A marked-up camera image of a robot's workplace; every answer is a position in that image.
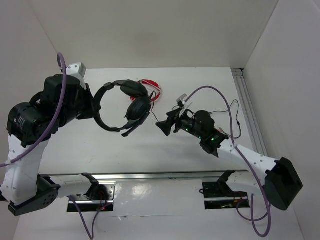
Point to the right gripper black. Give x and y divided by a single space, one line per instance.
174 118

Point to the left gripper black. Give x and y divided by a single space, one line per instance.
93 107

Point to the black headset with microphone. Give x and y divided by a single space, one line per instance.
122 93

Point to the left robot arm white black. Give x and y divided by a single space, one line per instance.
30 126

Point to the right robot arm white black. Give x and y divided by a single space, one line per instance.
277 178

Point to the red headphones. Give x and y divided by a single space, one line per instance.
149 88

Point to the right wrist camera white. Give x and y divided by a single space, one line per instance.
183 104

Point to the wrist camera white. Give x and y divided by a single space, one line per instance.
183 104
77 70

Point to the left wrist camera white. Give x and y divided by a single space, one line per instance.
77 70

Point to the aluminium rail front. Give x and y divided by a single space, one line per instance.
202 175

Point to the aluminium rail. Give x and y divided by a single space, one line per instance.
249 112
202 175

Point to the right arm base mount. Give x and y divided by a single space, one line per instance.
215 199

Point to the aluminium rail right side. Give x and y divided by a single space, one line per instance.
249 112

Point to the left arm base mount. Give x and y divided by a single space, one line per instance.
98 195

